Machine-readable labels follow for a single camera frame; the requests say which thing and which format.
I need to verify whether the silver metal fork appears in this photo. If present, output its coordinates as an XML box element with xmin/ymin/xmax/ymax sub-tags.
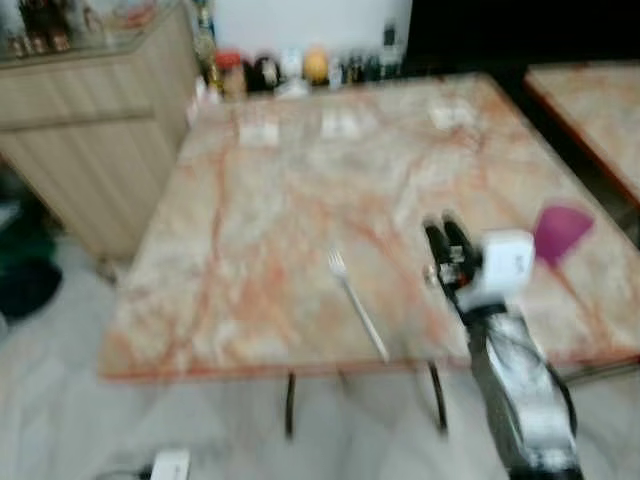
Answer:
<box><xmin>327</xmin><ymin>249</ymin><xmax>391</xmax><ymax>363</ymax></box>

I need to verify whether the purple plastic spatula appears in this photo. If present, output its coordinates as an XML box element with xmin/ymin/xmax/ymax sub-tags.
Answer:
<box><xmin>533</xmin><ymin>203</ymin><xmax>598</xmax><ymax>301</ymax></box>

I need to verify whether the white paper napkin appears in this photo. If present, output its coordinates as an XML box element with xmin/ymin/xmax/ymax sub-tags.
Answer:
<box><xmin>430</xmin><ymin>103</ymin><xmax>477</xmax><ymax>130</ymax></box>

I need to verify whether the black metal table leg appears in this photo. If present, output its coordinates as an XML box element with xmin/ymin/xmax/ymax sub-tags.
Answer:
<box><xmin>283</xmin><ymin>371</ymin><xmax>299</xmax><ymax>439</ymax></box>
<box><xmin>427</xmin><ymin>362</ymin><xmax>450</xmax><ymax>435</ymax></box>

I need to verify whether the marble top side table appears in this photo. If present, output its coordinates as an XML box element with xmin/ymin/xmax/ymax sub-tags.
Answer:
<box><xmin>524</xmin><ymin>62</ymin><xmax>640</xmax><ymax>206</ymax></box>

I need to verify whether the orange round ornament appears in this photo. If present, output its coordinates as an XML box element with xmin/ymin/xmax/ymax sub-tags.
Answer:
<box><xmin>302</xmin><ymin>46</ymin><xmax>332</xmax><ymax>86</ymax></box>

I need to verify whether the white small container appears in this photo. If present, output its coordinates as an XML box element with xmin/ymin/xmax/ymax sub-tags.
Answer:
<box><xmin>280</xmin><ymin>50</ymin><xmax>307</xmax><ymax>95</ymax></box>

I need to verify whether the dark round jar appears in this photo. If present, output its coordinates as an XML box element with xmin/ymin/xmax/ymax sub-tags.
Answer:
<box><xmin>250</xmin><ymin>55</ymin><xmax>282</xmax><ymax>93</ymax></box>

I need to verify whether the red lidded jar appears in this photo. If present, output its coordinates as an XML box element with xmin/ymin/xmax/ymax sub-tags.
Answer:
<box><xmin>214</xmin><ymin>50</ymin><xmax>247</xmax><ymax>101</ymax></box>

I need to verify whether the light wooden cabinet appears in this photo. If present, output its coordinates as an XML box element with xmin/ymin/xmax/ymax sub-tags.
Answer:
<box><xmin>0</xmin><ymin>8</ymin><xmax>203</xmax><ymax>263</ymax></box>

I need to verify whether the black bag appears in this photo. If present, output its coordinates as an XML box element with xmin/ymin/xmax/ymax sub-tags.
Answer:
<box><xmin>0</xmin><ymin>195</ymin><xmax>65</xmax><ymax>323</ymax></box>

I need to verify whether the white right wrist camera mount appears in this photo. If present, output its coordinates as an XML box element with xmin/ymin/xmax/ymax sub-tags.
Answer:
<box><xmin>478</xmin><ymin>229</ymin><xmax>537</xmax><ymax>303</ymax></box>

